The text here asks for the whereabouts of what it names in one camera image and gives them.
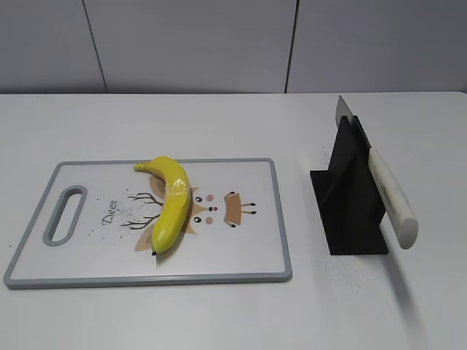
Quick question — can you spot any knife with white handle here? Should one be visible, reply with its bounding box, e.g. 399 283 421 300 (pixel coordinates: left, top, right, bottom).
335 96 419 249

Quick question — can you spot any yellow plastic banana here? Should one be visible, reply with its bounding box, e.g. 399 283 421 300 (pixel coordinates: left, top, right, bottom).
134 156 192 256

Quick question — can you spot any black knife stand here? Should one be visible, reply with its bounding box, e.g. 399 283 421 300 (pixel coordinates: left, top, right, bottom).
310 116 388 255

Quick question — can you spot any white grey-rimmed cutting board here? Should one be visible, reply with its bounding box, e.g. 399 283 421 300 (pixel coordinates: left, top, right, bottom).
4 158 292 289

